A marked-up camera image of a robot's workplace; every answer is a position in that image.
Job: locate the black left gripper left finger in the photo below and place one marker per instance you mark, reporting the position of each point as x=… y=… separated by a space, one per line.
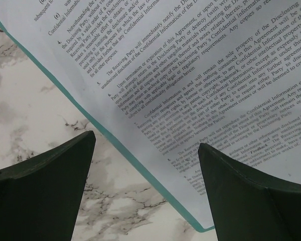
x=40 y=197

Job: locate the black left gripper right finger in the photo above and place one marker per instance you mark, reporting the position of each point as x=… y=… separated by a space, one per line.
x=247 y=204

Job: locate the printed paper sheets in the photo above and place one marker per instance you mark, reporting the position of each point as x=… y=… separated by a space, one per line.
x=251 y=52

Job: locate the teal plastic file folder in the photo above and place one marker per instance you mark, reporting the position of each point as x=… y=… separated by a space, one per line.
x=128 y=66

